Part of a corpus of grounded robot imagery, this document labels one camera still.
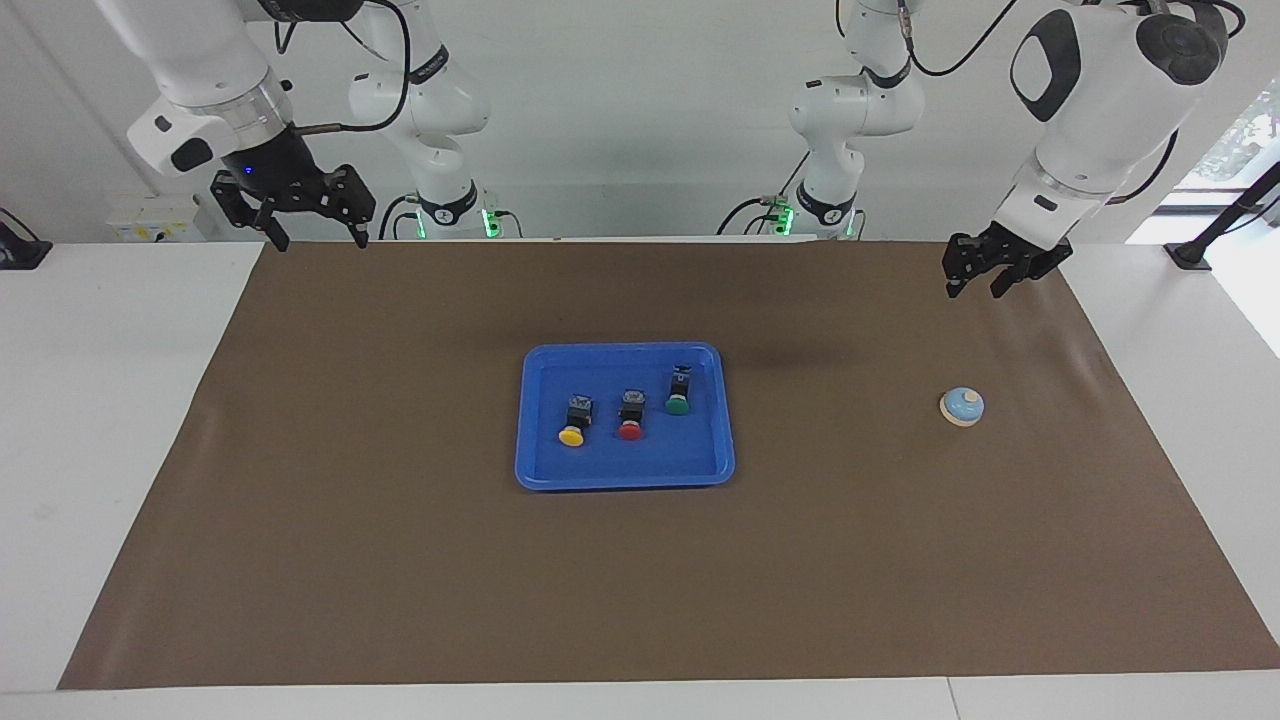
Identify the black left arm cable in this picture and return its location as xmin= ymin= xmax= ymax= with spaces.
xmin=903 ymin=0 xmax=1248 ymax=206

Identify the black base cable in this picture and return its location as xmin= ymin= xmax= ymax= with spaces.
xmin=378 ymin=193 xmax=421 ymax=241
xmin=716 ymin=150 xmax=809 ymax=237

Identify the white power socket box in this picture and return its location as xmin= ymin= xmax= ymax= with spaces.
xmin=108 ymin=195 xmax=213 ymax=243

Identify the black left base cable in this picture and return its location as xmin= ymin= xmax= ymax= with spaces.
xmin=716 ymin=150 xmax=809 ymax=237

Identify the yellow push button switch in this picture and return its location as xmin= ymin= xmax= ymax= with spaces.
xmin=557 ymin=395 xmax=596 ymax=447

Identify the black camera stand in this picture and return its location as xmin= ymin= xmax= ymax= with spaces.
xmin=1165 ymin=160 xmax=1280 ymax=271

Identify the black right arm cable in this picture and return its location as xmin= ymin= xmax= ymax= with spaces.
xmin=275 ymin=0 xmax=413 ymax=136

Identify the bright window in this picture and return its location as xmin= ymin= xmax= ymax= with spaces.
xmin=1180 ymin=80 xmax=1280 ymax=196

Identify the black table clamp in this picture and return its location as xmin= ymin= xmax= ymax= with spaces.
xmin=0 ymin=208 xmax=53 ymax=271

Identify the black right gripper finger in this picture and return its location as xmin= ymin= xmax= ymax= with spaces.
xmin=335 ymin=165 xmax=378 ymax=249
xmin=210 ymin=172 xmax=291 ymax=253

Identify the black right base cable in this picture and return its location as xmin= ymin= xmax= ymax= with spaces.
xmin=378 ymin=193 xmax=421 ymax=241

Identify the brown table mat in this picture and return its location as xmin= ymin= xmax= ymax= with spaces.
xmin=57 ymin=240 xmax=1280 ymax=691

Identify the blue plastic tray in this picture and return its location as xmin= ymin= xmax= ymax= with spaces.
xmin=514 ymin=343 xmax=737 ymax=492

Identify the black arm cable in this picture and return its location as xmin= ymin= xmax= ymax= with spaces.
xmin=903 ymin=0 xmax=1248 ymax=206
xmin=275 ymin=0 xmax=413 ymax=136

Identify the light blue call bell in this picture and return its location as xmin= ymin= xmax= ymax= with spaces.
xmin=939 ymin=387 xmax=986 ymax=428

